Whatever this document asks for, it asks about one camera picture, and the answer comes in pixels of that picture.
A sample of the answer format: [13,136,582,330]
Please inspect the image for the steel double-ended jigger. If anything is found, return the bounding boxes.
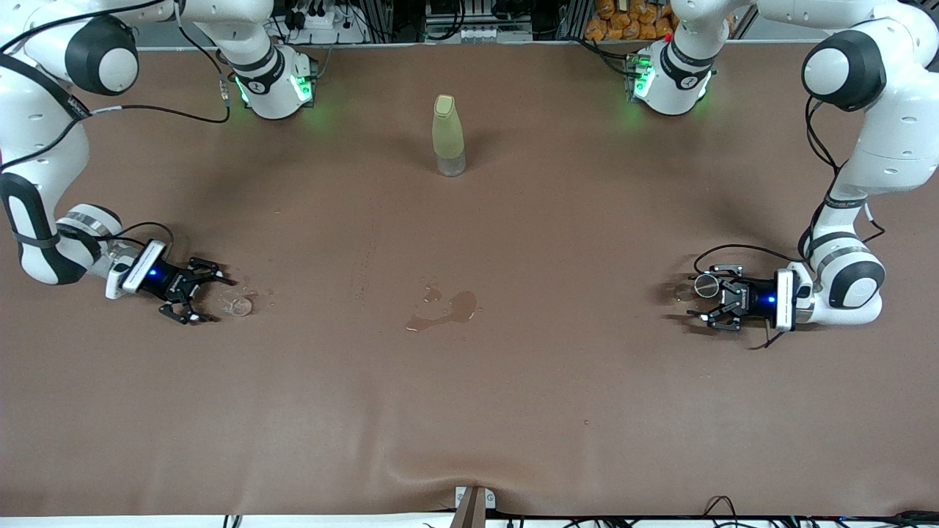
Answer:
[675,273,722,303]

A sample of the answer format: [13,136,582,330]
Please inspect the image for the clear glass cup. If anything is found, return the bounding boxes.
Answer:
[219,288,259,318]

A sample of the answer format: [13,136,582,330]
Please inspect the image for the brown table mat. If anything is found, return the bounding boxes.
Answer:
[0,40,939,518]

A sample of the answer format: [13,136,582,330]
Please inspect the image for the brown liquid puddle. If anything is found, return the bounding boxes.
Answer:
[405,286,479,333]

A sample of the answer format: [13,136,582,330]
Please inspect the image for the white power strip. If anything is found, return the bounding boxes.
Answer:
[290,0,368,45]

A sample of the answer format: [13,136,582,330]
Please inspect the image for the pile of orange items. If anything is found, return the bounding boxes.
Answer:
[585,0,734,42]

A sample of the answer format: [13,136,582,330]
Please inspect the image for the translucent yellow-green bottle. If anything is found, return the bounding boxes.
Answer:
[431,94,467,177]

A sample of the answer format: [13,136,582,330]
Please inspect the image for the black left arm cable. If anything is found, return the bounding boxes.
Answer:
[693,95,885,350]

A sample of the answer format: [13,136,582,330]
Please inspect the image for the metal mount bracket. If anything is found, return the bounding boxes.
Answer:
[455,485,497,528]

